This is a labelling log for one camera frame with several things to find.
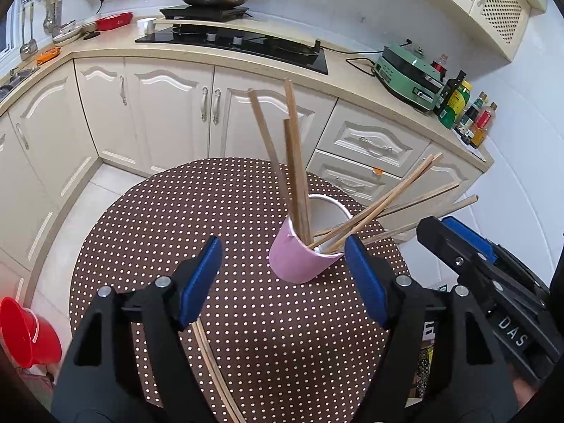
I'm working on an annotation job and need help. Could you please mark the pink white cup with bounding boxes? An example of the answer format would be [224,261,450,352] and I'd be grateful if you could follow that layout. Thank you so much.
[269,194,352,284]

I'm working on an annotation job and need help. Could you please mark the light wooden chopstick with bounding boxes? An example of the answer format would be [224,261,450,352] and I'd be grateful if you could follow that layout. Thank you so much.
[284,78,313,245]

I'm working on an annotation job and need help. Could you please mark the dark wooden chopstick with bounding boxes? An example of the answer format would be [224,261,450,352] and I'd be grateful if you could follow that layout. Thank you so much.
[283,118,303,240]

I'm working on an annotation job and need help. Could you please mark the orange kitchen tool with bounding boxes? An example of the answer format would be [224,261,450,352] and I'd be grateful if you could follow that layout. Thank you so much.
[35,46,61,66]

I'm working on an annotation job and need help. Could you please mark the steel kitchen sink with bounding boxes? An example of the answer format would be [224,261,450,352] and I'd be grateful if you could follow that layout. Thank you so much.
[0,68,37,101]

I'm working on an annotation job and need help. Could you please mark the wooden chopstick on table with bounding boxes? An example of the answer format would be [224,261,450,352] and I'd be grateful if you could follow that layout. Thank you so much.
[195,318,248,423]
[190,318,241,423]

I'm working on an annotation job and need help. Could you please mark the brown polka dot tablecloth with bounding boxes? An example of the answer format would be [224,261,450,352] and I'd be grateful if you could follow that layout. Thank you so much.
[69,158,387,422]

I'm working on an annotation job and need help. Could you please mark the red cap sauce bottle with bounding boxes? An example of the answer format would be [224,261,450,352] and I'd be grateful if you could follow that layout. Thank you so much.
[467,102,498,149]

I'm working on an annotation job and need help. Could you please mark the green oil bottle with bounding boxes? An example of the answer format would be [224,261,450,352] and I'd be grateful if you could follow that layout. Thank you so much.
[439,80,472,129]

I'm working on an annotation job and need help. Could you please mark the dark sauce bottle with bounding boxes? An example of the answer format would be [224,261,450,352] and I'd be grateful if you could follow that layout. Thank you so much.
[434,70,466,117]

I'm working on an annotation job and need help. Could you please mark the green electric grill appliance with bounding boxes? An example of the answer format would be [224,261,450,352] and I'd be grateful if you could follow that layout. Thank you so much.
[374,42,443,112]

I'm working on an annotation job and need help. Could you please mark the red plastic bucket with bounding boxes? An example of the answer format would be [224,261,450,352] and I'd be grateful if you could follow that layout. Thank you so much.
[1,297,62,369]

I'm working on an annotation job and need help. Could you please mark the white base cabinets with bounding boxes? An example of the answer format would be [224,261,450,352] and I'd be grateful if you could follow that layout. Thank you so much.
[1,50,492,303]

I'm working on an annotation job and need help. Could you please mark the black gas stove top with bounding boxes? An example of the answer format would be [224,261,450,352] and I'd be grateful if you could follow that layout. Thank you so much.
[135,24,329,75]

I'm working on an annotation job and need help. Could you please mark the black induction cooker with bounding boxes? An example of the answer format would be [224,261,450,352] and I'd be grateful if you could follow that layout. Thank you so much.
[160,6,249,22]

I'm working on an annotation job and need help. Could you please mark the red rectangular dish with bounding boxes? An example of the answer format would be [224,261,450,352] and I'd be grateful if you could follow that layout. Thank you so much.
[96,12,133,32]

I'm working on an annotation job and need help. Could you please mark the wall utensil rack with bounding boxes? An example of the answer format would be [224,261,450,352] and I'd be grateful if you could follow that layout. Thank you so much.
[16,0,62,60]

